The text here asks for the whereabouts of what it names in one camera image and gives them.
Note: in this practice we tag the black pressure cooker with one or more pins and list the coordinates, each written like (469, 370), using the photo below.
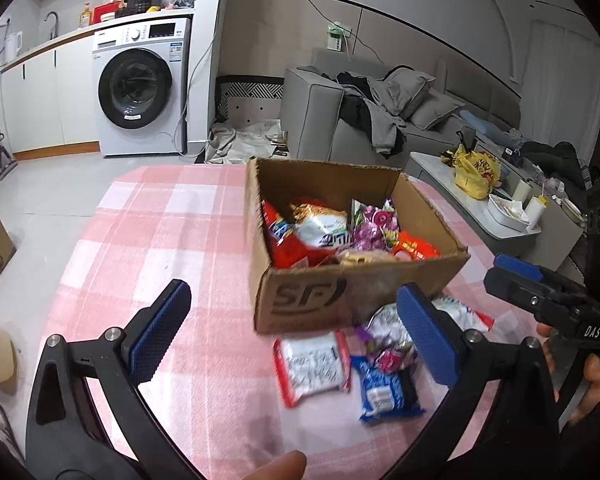
(145, 0)

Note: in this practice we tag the black phone stand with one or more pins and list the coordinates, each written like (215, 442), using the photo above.
(467, 139)

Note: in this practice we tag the white base cabinets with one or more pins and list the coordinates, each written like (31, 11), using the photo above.
(40, 100)

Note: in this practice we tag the beige cookie packet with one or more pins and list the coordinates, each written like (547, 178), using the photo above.
(362, 257)

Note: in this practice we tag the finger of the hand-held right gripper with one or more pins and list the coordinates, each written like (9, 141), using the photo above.
(510, 285)
(517, 263)

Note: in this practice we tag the light blue cushion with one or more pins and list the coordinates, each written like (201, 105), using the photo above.
(480, 122)

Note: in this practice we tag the blue cookie packet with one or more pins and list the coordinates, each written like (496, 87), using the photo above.
(385, 395)

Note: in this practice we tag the brown cardboard box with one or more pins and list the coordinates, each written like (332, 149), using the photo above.
(305, 295)

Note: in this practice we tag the silver purple snack bag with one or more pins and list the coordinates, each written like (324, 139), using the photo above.
(387, 340)

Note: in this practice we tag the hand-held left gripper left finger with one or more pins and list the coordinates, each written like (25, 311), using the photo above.
(160, 330)

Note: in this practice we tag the yellow plastic bag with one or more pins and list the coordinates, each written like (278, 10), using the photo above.
(472, 175)

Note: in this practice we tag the white cloth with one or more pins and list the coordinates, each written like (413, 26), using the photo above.
(240, 140)

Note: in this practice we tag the red box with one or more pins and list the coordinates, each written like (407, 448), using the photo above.
(105, 12)

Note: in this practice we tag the purple cartoon snack bag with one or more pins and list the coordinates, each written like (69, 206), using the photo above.
(372, 227)

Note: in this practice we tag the yellow soap bottle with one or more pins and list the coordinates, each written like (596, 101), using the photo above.
(84, 17)

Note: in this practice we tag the black garment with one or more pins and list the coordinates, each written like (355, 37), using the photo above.
(352, 107)

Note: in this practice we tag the wall socket with green plug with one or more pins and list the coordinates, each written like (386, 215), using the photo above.
(336, 37)

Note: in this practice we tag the red chip bag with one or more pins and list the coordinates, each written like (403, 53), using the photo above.
(280, 247)

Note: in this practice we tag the small red snack packet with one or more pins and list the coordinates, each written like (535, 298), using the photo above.
(312, 257)

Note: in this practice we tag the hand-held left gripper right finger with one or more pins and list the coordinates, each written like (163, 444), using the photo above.
(425, 335)

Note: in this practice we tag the white cup yellow lid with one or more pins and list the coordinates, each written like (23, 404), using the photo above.
(535, 212)

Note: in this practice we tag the white electric kettle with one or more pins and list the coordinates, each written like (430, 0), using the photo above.
(12, 46)

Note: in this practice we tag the grey pillow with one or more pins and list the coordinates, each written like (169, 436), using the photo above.
(437, 110)

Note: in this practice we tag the grey hooded garment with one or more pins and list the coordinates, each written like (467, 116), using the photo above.
(385, 120)

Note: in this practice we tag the white food container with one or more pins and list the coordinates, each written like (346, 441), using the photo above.
(500, 215)

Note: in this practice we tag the black white patterned box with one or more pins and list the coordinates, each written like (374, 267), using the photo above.
(250, 91)

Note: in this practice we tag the white coffee table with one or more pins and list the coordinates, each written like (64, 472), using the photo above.
(555, 230)

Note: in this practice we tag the pink plaid tablecloth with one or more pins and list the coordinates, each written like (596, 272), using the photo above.
(180, 220)

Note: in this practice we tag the chrome faucet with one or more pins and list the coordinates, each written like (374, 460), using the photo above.
(56, 25)

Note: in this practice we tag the white washing machine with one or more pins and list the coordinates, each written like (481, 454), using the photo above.
(135, 85)

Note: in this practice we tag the dark crumpled bag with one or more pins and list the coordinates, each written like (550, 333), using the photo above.
(185, 0)

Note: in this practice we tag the person's right hand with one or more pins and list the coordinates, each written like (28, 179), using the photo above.
(597, 385)

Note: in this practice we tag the white snack packet red edge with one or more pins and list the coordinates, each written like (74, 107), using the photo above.
(310, 370)
(457, 310)

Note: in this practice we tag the white noodle snack bag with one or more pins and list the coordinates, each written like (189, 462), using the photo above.
(320, 227)

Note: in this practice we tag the dark jacket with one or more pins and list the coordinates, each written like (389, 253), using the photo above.
(555, 157)

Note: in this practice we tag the grey sofa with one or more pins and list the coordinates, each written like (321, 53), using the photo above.
(310, 120)

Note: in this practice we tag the person's left hand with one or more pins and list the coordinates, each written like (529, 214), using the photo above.
(275, 467)

